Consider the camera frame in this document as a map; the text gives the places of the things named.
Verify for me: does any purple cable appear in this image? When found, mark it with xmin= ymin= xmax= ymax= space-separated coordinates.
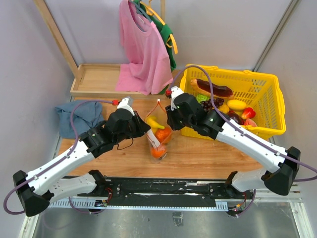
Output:
xmin=168 ymin=64 xmax=317 ymax=219
xmin=2 ymin=99 xmax=117 ymax=215

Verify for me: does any red yellow apple toy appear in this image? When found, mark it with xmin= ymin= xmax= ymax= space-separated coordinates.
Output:
xmin=241 ymin=107 xmax=256 ymax=120

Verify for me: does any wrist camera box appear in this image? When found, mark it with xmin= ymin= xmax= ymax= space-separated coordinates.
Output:
xmin=112 ymin=97 xmax=133 ymax=110
xmin=165 ymin=86 xmax=184 ymax=99

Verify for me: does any grey clothes hanger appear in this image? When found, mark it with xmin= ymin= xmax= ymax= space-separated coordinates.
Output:
xmin=128 ymin=0 xmax=152 ymax=32

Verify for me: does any orange pumpkin toy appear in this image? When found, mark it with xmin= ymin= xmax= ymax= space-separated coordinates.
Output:
xmin=155 ymin=127 xmax=172 ymax=144

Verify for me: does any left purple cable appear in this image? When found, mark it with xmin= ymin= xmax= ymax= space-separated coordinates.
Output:
xmin=2 ymin=99 xmax=117 ymax=215

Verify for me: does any yellow clothes hanger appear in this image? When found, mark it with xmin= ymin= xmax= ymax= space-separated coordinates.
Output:
xmin=140 ymin=0 xmax=178 ymax=55

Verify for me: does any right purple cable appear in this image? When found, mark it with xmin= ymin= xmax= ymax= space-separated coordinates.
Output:
xmin=168 ymin=64 xmax=317 ymax=219

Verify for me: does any watermelon slice toy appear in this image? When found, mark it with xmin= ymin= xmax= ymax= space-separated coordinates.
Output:
xmin=244 ymin=119 xmax=257 ymax=127

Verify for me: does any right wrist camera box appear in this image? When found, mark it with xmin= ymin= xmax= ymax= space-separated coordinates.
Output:
xmin=165 ymin=86 xmax=184 ymax=99

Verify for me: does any blue crumpled cloth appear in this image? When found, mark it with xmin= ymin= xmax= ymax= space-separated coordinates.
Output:
xmin=55 ymin=100 xmax=104 ymax=139

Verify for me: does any green lettuce toy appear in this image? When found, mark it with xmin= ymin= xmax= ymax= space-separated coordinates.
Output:
xmin=196 ymin=94 xmax=210 ymax=103

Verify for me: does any clear zip top bag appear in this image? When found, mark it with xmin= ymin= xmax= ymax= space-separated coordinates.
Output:
xmin=145 ymin=99 xmax=172 ymax=163

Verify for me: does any chocolate eclair toy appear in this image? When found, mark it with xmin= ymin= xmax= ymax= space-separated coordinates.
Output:
xmin=190 ymin=79 xmax=234 ymax=100

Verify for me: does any dark red apple toy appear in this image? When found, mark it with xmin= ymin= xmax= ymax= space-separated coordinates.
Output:
xmin=227 ymin=111 xmax=244 ymax=125

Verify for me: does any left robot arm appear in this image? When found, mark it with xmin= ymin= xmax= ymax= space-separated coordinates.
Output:
xmin=13 ymin=109 xmax=151 ymax=217

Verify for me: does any wooden tray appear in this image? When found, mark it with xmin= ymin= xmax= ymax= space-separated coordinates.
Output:
xmin=70 ymin=64 xmax=165 ymax=100

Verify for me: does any orange tangerine toy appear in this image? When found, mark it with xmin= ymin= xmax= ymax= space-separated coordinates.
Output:
xmin=150 ymin=147 xmax=167 ymax=159

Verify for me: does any wooden rack post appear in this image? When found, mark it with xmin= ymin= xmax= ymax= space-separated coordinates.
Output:
xmin=33 ymin=0 xmax=83 ymax=83

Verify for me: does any yellow banana toy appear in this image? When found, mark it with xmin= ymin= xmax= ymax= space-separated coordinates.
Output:
xmin=146 ymin=116 xmax=165 ymax=129

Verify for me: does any green t-shirt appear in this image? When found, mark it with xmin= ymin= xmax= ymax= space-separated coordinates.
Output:
xmin=133 ymin=0 xmax=177 ymax=95

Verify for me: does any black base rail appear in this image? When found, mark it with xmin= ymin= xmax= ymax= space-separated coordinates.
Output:
xmin=80 ymin=177 xmax=254 ymax=211

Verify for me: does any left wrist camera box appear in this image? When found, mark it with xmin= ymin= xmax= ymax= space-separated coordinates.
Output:
xmin=112 ymin=97 xmax=133 ymax=110

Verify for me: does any pink t-shirt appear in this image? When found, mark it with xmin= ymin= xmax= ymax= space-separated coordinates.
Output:
xmin=115 ymin=0 xmax=173 ymax=95

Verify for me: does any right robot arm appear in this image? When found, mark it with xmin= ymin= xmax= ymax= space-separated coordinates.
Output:
xmin=165 ymin=87 xmax=300 ymax=198

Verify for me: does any tan potato toy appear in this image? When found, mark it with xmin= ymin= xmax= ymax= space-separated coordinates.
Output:
xmin=218 ymin=104 xmax=230 ymax=114

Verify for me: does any yellow plastic basket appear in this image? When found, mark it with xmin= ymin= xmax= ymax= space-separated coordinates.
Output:
xmin=180 ymin=65 xmax=286 ymax=140

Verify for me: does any purple grape bunch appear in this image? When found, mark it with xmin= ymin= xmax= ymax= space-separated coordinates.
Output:
xmin=201 ymin=98 xmax=225 ymax=112

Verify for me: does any yellow mango toy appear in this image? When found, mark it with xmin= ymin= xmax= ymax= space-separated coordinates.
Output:
xmin=227 ymin=100 xmax=247 ymax=111

